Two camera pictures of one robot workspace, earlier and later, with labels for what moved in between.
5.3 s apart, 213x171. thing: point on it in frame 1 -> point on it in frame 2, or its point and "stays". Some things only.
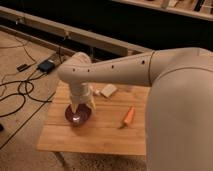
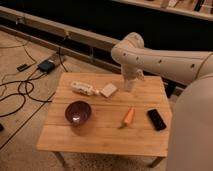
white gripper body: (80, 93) -> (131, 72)
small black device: (23, 67) stays
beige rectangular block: (108, 90) stays
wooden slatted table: (117, 125) stays
